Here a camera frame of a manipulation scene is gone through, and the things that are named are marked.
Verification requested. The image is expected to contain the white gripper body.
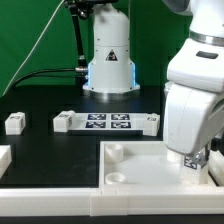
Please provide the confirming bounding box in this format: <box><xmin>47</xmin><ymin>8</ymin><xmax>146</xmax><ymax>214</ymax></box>
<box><xmin>163</xmin><ymin>84</ymin><xmax>224</xmax><ymax>155</ymax></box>

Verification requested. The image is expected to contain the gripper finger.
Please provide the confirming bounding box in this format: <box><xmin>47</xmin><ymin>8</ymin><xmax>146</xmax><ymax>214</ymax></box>
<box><xmin>195</xmin><ymin>146</ymin><xmax>210</xmax><ymax>167</ymax></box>

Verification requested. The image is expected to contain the white square tabletop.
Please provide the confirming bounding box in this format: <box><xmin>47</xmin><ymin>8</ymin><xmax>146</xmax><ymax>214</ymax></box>
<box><xmin>100</xmin><ymin>141</ymin><xmax>215</xmax><ymax>186</ymax></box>

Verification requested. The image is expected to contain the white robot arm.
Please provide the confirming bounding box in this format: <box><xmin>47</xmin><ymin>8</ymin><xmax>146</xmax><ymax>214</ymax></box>
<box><xmin>83</xmin><ymin>0</ymin><xmax>224</xmax><ymax>166</ymax></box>

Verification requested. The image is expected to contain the white right fence piece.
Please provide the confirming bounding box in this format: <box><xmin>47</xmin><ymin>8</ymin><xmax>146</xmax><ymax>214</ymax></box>
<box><xmin>209</xmin><ymin>151</ymin><xmax>224</xmax><ymax>187</ymax></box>

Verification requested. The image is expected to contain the white fence piece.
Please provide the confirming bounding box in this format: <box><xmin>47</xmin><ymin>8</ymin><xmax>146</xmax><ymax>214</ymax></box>
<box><xmin>209</xmin><ymin>151</ymin><xmax>224</xmax><ymax>187</ymax></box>
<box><xmin>0</xmin><ymin>145</ymin><xmax>12</xmax><ymax>179</ymax></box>

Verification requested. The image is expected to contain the white front fence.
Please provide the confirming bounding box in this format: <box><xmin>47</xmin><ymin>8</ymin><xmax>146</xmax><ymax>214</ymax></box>
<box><xmin>0</xmin><ymin>186</ymin><xmax>224</xmax><ymax>217</ymax></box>

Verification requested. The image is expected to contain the white left fence piece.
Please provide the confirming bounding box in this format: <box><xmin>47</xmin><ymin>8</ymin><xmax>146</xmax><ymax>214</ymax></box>
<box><xmin>0</xmin><ymin>145</ymin><xmax>12</xmax><ymax>179</ymax></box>

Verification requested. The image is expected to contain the white marker base plate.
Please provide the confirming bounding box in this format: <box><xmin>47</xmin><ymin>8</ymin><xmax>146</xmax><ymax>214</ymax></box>
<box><xmin>71</xmin><ymin>113</ymin><xmax>147</xmax><ymax>131</ymax></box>

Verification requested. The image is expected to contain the black cable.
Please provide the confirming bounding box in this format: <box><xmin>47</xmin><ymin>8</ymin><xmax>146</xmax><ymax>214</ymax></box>
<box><xmin>11</xmin><ymin>67</ymin><xmax>88</xmax><ymax>89</ymax></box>

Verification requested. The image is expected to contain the white cable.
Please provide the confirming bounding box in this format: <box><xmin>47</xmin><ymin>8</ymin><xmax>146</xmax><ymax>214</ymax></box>
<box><xmin>2</xmin><ymin>0</ymin><xmax>65</xmax><ymax>98</ymax></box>

